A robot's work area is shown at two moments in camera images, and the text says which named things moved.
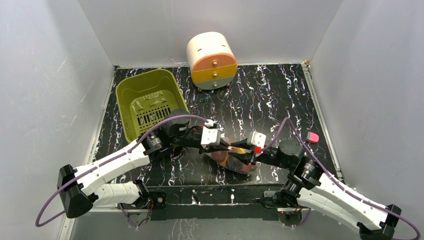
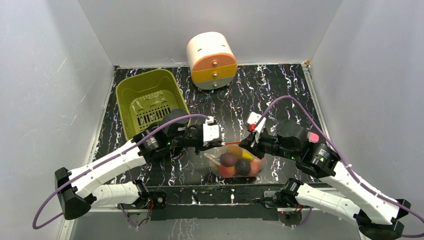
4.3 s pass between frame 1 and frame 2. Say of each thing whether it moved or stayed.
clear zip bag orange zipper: moved
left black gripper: stayed
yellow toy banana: moved
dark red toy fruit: moved
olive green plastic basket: stayed
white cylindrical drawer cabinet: stayed
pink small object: stayed
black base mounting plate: stayed
